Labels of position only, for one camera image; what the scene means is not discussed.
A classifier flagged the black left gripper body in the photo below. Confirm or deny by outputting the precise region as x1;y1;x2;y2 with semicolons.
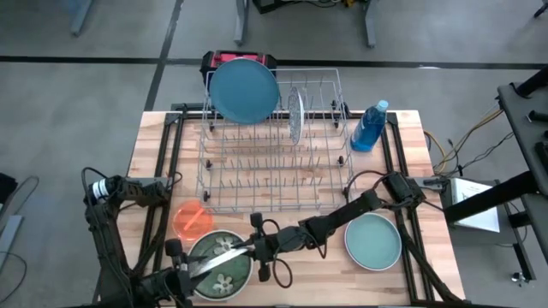
139;239;194;308

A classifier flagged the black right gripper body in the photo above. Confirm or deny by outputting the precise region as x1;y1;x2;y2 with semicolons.
250;212;307;282

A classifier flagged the grey metal desk leg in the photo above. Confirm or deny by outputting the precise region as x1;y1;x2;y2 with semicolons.
234;0;250;47
363;0;378;49
70;0;96;38

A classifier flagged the grey lace-patterned plate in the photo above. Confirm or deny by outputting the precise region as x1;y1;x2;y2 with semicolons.
287;86;306;145

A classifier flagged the black box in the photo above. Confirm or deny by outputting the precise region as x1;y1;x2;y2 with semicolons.
0;173;19;204

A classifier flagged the red and black toolbox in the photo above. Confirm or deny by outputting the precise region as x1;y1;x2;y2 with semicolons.
200;50;278;93

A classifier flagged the orange cup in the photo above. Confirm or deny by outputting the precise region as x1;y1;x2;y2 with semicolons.
171;199;214;241

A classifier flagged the black aluminium table frame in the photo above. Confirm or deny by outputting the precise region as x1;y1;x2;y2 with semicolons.
97;102;466;308

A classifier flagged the grey wire dish rack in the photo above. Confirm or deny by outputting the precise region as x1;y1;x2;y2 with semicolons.
194;64;356;213

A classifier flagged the light teal plate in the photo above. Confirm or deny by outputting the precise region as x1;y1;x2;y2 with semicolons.
343;212;403;272

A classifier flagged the yellow cable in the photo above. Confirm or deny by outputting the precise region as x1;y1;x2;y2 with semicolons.
423;109;504;175

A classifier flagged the large plain blue plate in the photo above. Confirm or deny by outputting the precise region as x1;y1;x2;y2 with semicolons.
208;58;281;126

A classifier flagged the black power strip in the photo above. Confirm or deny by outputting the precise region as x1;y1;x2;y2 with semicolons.
251;0;372;15

